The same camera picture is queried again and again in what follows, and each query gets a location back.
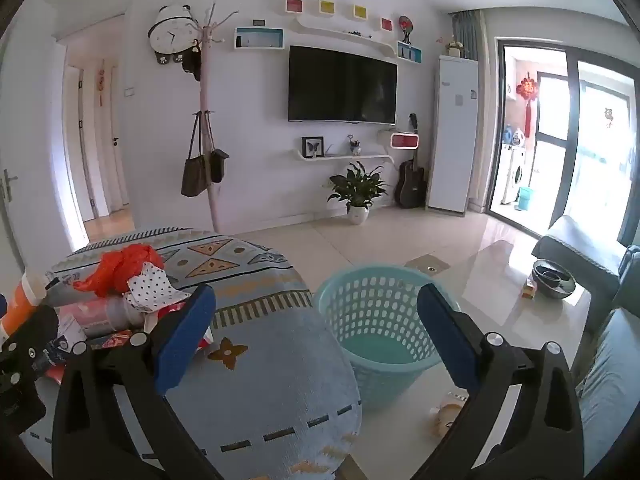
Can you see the red snack packet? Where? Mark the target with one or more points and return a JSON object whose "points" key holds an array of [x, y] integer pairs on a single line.
{"points": [[112, 341]]}

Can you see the white standing air conditioner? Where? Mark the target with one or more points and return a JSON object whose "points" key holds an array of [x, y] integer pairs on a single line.
{"points": [[452, 135]]}

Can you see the dark acoustic guitar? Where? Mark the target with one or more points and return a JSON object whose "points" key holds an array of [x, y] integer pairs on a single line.
{"points": [[411, 185]]}

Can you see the black bowl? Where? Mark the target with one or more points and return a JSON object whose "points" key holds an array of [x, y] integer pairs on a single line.
{"points": [[552, 280]]}

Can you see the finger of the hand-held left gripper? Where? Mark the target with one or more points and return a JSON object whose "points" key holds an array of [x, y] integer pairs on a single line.
{"points": [[37, 327]]}

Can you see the butterfly picture frame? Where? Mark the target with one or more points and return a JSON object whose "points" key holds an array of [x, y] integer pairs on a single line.
{"points": [[313, 147]]}

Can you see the patterned blue blanket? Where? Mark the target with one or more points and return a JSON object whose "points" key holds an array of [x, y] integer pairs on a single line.
{"points": [[260, 360]]}

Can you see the white curved wall shelf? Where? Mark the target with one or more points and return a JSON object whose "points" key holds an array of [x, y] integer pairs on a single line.
{"points": [[345, 35]]}

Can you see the orange plastic bag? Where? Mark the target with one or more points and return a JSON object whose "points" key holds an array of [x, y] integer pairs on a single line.
{"points": [[120, 267]]}

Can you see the red white box shelf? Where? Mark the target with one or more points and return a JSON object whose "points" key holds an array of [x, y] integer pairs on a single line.
{"points": [[403, 140]]}

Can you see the red square wall box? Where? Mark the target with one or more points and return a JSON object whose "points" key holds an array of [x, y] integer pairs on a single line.
{"points": [[294, 5], [386, 23]]}

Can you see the small orange box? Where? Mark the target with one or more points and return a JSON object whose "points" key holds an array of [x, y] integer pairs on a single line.
{"points": [[528, 291]]}

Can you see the grey sofa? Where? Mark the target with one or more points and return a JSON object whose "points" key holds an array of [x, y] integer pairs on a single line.
{"points": [[575, 240]]}

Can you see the narrow blue-lined box shelf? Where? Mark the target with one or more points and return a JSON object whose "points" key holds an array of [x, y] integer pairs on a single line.
{"points": [[409, 52]]}

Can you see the potted green plant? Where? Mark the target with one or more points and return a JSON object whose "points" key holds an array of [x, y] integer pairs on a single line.
{"points": [[357, 190]]}

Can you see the black framed sliding door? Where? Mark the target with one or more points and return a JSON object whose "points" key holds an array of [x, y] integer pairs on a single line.
{"points": [[572, 110]]}

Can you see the teal bucket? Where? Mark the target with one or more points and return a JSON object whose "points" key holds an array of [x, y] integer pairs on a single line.
{"points": [[525, 199]]}

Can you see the small flower pot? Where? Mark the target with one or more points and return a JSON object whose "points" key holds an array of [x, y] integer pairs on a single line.
{"points": [[453, 49]]}

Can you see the teal plastic basket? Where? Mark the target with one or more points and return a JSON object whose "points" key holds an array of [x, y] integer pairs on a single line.
{"points": [[370, 360]]}

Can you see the red hanging hallway ornament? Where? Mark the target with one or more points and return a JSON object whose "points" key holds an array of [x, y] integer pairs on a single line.
{"points": [[101, 82]]}

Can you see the red knot ornament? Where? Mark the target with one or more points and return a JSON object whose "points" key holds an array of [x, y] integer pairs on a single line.
{"points": [[526, 90]]}

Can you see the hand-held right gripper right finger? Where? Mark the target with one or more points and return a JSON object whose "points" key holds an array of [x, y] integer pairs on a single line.
{"points": [[446, 342]]}

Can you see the brown tote bag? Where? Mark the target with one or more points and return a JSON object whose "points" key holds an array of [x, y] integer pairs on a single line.
{"points": [[196, 175]]}

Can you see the blue detergent bottle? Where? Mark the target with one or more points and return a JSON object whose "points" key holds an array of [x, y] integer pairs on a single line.
{"points": [[509, 136]]}

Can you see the small pen pot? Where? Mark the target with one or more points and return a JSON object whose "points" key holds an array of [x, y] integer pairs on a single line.
{"points": [[355, 147]]}

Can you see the white polka dot wrapper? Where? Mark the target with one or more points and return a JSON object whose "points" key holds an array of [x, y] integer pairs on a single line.
{"points": [[150, 285]]}

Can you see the black flat television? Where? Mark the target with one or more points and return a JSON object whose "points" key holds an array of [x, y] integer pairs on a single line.
{"points": [[342, 85]]}

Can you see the white hallway door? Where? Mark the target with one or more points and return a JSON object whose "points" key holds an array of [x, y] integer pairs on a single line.
{"points": [[116, 170]]}

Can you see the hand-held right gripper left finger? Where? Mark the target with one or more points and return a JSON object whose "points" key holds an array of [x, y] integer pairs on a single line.
{"points": [[184, 342]]}

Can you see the white washing machine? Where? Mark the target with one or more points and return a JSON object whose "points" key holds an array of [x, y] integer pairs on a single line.
{"points": [[514, 175]]}

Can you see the yellow square wall box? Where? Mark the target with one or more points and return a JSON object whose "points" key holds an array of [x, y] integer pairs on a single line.
{"points": [[326, 7], [360, 11]]}

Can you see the decorative round fan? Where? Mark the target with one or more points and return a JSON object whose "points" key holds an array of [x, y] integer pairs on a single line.
{"points": [[406, 25]]}

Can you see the pink coat rack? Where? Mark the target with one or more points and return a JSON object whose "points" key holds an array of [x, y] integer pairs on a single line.
{"points": [[203, 92]]}

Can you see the black small bag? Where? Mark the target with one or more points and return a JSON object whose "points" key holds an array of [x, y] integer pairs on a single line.
{"points": [[218, 165]]}

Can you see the panda wall clock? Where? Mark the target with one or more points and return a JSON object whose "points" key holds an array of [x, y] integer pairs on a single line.
{"points": [[171, 32]]}

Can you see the orange white tube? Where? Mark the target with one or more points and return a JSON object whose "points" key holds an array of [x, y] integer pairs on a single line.
{"points": [[27, 292]]}

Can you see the white low wall shelf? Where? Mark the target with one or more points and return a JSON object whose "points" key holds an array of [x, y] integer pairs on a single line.
{"points": [[350, 156]]}

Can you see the wide blue-lined box shelf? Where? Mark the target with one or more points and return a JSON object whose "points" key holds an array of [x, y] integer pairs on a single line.
{"points": [[260, 39]]}

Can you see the white detergent bottle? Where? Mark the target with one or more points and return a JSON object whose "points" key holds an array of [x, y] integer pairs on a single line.
{"points": [[519, 137]]}

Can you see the floor socket plate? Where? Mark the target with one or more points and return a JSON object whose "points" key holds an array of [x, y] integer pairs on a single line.
{"points": [[427, 263]]}

